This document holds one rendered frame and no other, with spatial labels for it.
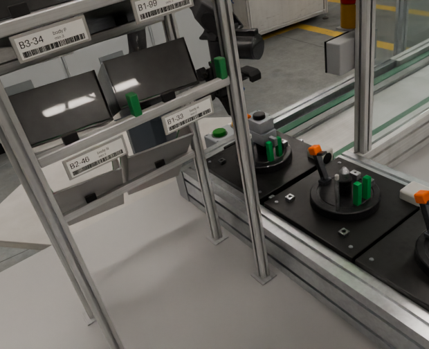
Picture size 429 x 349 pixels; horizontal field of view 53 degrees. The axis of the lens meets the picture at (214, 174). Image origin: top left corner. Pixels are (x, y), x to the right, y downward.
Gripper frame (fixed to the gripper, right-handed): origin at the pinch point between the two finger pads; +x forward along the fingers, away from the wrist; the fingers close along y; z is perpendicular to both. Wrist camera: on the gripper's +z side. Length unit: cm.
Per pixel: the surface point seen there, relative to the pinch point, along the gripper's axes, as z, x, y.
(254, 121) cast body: -12.4, 0.5, 1.9
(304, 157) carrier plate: -19.5, 11.8, -6.4
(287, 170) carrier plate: -20.5, 11.8, 0.2
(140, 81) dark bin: -26.5, -24.3, 33.3
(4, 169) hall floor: 262, 115, 44
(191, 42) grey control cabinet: 267, 74, -150
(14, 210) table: 39, 25, 56
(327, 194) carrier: -35.6, 9.5, 3.2
